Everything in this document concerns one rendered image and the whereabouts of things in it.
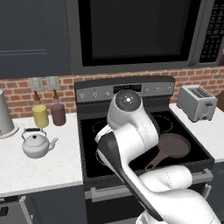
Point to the white paper towel roll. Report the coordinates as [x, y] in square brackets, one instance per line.
[4, 116]

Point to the dark blue cupboard door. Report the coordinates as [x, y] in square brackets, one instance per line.
[32, 35]

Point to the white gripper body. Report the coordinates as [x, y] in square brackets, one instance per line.
[102, 134]

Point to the brown frying pan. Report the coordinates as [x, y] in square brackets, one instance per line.
[175, 145]

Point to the dark blue base cupboard front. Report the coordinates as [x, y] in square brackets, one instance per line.
[218, 189]
[58, 205]

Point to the grey wall socket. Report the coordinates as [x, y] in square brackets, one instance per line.
[53, 83]
[36, 84]

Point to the grey stove knob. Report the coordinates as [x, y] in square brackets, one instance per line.
[82, 96]
[95, 94]
[107, 94]
[169, 88]
[158, 89]
[147, 91]

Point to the black and grey stove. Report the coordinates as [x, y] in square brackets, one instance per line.
[90, 145]

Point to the dark red bottle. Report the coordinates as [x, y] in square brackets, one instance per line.
[58, 114]

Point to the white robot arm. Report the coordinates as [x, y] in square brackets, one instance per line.
[137, 137]

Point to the silver toaster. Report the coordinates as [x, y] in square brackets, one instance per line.
[196, 103]

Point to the black and grey microwave oven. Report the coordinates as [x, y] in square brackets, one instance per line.
[131, 32]

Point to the yellow bottle with brown cap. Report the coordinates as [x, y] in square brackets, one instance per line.
[40, 116]

